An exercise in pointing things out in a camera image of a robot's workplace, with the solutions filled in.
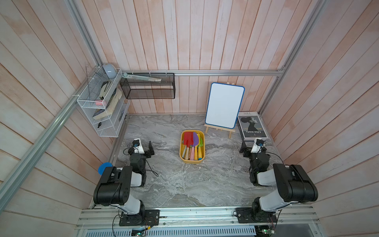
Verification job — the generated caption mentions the red shovel wooden handle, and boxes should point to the red shovel wooden handle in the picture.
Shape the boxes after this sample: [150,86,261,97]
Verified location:
[184,132,193,160]

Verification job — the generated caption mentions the yellow storage box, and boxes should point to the yellow storage box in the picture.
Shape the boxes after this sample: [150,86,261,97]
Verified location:
[179,130,205,164]

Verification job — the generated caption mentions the purple shovel pink handle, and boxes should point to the purple shovel pink handle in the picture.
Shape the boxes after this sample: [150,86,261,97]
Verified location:
[190,132,199,161]

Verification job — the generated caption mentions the yellow scoop wooden handle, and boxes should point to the yellow scoop wooden handle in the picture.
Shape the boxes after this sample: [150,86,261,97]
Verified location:
[182,146,187,160]

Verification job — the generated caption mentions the yellow scoop blue tip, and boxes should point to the yellow scoop blue tip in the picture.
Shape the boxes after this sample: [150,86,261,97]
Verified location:
[197,133,203,161]

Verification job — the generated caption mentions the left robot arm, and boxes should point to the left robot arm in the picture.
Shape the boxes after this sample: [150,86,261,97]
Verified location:
[93,138,155,218]

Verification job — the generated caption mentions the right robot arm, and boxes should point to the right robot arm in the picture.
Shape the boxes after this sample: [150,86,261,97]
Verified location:
[234,139,318,223]

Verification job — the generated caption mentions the black and white book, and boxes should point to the black and white book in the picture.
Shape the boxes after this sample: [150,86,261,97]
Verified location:
[237,112,267,141]

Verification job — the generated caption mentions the wooden easel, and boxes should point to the wooden easel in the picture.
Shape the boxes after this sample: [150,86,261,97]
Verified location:
[204,123,236,139]

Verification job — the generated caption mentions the blue-lid tube container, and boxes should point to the blue-lid tube container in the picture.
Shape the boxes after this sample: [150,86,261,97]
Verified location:
[98,162,114,177]

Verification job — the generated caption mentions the black mesh basket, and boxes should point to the black mesh basket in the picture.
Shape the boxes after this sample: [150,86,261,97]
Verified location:
[119,72,176,99]

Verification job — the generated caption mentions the light green ruler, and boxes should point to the light green ruler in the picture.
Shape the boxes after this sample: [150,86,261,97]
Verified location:
[122,73,161,82]

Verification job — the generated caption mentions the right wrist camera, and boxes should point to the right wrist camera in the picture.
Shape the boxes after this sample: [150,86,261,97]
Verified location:
[251,138,265,154]

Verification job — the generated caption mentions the whiteboard blue frame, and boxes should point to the whiteboard blue frame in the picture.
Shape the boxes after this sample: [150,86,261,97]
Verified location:
[205,83,245,129]

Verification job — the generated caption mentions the white wire shelf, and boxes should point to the white wire shelf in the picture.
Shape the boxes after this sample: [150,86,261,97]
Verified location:
[77,67,130,138]

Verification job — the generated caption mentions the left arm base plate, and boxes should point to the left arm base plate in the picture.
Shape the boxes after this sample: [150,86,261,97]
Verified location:
[119,209,160,227]

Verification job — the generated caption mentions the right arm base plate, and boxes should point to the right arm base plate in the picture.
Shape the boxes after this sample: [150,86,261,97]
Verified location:
[233,207,277,224]

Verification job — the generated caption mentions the books in wire shelf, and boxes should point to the books in wire shelf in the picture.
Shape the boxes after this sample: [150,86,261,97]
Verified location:
[92,81,123,120]

